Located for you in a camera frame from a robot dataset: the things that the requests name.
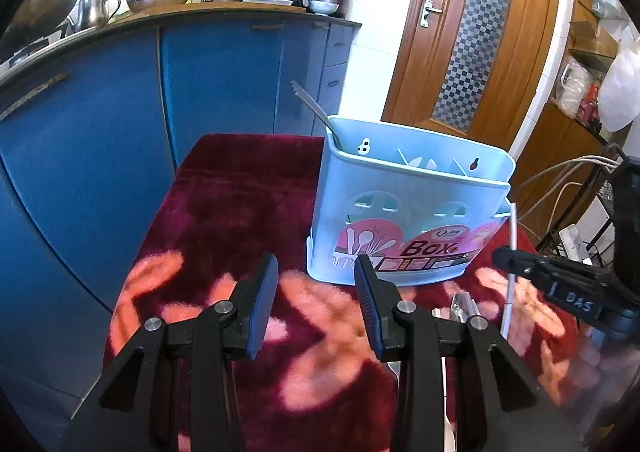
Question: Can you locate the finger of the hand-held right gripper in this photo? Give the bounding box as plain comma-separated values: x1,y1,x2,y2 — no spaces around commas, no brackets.
492,246,608,320

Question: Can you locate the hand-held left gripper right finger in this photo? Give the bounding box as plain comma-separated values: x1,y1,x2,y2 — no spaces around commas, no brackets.
353,254,576,452

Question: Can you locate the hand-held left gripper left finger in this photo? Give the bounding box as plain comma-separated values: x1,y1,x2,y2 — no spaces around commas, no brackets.
65,253,279,452

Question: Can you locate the white chopstick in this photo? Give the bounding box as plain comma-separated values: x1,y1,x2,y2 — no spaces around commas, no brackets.
501,202,519,340

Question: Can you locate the metal spoon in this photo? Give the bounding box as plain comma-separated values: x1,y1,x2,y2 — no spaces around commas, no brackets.
449,293,476,323

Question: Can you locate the light blue utensil holder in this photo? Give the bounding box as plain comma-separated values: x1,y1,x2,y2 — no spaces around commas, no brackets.
306,116,516,287

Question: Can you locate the black metal rack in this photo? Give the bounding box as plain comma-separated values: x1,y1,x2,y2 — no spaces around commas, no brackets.
537,142,626,267

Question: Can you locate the red floral blanket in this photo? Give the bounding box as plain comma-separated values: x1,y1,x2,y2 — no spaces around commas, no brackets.
102,133,621,452

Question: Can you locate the wooden shelf unit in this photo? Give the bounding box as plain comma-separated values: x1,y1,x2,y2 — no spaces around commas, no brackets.
510,0,640,243

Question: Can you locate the red packet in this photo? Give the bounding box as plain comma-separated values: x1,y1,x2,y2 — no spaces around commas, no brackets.
577,82,601,127

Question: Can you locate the white plastic bag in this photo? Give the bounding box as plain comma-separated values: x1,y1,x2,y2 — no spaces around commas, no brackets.
597,36,640,133

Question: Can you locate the clear plastic bag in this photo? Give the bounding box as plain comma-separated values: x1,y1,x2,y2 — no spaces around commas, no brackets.
555,56,593,119

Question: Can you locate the cardboard box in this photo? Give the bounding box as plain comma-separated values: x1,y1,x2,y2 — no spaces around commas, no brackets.
570,22,616,57

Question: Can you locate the clear plastic container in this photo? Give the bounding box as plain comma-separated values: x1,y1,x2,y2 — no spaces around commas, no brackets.
590,0,626,18

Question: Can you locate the blue kitchen cabinet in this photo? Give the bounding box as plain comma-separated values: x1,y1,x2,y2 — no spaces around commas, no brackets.
0,14,362,452

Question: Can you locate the wooden door with glass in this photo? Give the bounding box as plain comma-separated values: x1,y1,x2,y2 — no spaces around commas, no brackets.
381,0,563,153

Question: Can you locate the wooden cutting board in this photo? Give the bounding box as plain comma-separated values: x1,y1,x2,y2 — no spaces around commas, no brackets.
107,3,307,25

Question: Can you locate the steel jug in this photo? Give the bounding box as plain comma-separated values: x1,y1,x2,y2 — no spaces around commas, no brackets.
67,0,122,30

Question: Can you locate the steel wok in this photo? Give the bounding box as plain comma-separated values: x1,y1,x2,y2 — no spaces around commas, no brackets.
0,0,83,65

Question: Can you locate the white cable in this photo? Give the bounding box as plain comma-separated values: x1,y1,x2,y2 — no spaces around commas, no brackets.
547,179,596,243

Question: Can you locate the grey cable bundle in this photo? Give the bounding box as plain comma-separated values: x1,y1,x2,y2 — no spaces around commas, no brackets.
512,155,623,223

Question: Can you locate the metal door handle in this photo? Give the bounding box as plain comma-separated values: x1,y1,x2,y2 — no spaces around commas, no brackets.
420,0,444,29

